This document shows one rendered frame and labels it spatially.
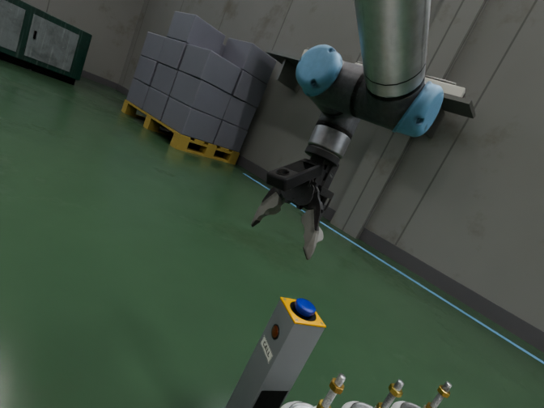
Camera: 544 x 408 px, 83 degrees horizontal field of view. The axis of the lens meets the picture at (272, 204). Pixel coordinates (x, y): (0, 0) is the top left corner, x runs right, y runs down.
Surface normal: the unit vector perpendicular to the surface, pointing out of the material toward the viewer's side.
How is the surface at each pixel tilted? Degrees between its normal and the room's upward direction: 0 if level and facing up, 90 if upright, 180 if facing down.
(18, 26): 90
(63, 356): 0
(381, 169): 90
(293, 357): 90
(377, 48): 156
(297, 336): 90
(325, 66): 82
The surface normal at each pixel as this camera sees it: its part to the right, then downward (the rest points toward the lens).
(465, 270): -0.61, -0.09
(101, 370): 0.41, -0.89
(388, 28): -0.24, 0.91
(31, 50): 0.68, 0.45
